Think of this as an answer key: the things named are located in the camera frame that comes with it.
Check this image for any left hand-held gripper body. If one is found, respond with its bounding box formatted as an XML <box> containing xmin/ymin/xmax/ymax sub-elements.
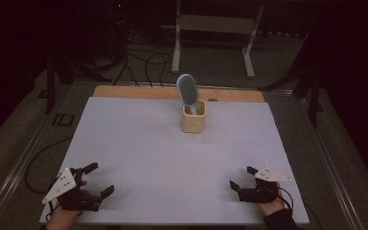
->
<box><xmin>41</xmin><ymin>168</ymin><xmax>104</xmax><ymax>213</ymax></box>

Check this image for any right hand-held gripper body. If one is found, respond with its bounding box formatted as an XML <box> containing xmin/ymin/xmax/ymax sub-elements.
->
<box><xmin>238</xmin><ymin>166</ymin><xmax>293</xmax><ymax>204</ymax></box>

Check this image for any beige square cup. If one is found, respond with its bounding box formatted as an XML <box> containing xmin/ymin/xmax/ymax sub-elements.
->
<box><xmin>181</xmin><ymin>99</ymin><xmax>208</xmax><ymax>134</ymax></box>

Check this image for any light blue hairbrush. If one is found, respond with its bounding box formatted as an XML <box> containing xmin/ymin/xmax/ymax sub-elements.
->
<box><xmin>175</xmin><ymin>73</ymin><xmax>201</xmax><ymax>116</ymax></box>

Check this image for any person's right hand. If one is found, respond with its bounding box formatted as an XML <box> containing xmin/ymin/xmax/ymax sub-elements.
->
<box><xmin>257</xmin><ymin>182</ymin><xmax>287</xmax><ymax>218</ymax></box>

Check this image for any person's left hand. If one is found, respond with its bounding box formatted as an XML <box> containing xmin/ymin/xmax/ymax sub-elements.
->
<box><xmin>46</xmin><ymin>180</ymin><xmax>92</xmax><ymax>230</ymax></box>

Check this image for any white table mat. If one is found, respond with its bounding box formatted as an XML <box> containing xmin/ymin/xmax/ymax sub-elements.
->
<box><xmin>38</xmin><ymin>96</ymin><xmax>311</xmax><ymax>225</ymax></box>

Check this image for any black tripod stand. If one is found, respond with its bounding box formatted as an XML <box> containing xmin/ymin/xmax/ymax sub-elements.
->
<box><xmin>37</xmin><ymin>52</ymin><xmax>113</xmax><ymax>115</ymax></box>
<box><xmin>258</xmin><ymin>32</ymin><xmax>324</xmax><ymax>128</ymax></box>

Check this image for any white metal stand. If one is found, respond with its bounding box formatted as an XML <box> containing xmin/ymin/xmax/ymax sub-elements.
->
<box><xmin>171</xmin><ymin>0</ymin><xmax>265</xmax><ymax>80</ymax></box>

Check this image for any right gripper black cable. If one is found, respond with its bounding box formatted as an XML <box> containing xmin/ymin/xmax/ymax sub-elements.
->
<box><xmin>277</xmin><ymin>186</ymin><xmax>295</xmax><ymax>213</ymax></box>

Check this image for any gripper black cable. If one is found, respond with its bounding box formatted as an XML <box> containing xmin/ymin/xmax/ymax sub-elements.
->
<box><xmin>277</xmin><ymin>186</ymin><xmax>295</xmax><ymax>213</ymax></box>
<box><xmin>44</xmin><ymin>201</ymin><xmax>61</xmax><ymax>223</ymax></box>

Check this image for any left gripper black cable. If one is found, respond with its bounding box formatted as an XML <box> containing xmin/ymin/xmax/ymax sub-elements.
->
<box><xmin>44</xmin><ymin>201</ymin><xmax>61</xmax><ymax>223</ymax></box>

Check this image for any long black cable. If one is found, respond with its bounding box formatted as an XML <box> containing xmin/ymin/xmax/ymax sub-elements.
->
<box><xmin>24</xmin><ymin>136</ymin><xmax>74</xmax><ymax>195</ymax></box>

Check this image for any metal floor rail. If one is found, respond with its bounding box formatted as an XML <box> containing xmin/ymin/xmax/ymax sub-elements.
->
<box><xmin>295</xmin><ymin>90</ymin><xmax>367</xmax><ymax>230</ymax></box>
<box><xmin>0</xmin><ymin>83</ymin><xmax>78</xmax><ymax>228</ymax></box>

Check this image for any black rectangular bracket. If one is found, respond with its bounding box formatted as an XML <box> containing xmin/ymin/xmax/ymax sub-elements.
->
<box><xmin>52</xmin><ymin>113</ymin><xmax>76</xmax><ymax>127</ymax></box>

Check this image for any looped black floor cable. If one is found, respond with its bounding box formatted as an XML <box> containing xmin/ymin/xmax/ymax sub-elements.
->
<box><xmin>126</xmin><ymin>49</ymin><xmax>173</xmax><ymax>88</ymax></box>

